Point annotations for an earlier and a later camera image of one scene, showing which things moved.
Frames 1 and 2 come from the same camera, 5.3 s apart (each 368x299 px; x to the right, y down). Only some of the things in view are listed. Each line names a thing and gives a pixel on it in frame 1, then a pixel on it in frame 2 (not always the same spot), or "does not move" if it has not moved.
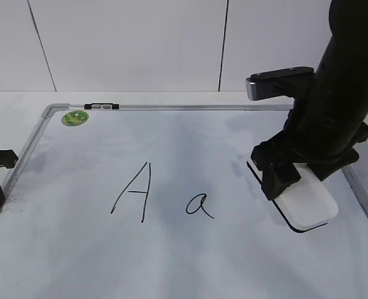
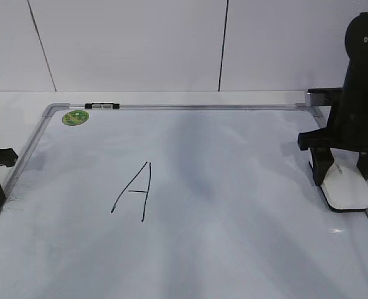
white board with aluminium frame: (159, 202) does not move
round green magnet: (75, 118) does not move
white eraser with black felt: (311, 204) to (345, 189)
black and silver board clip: (101, 106) does not move
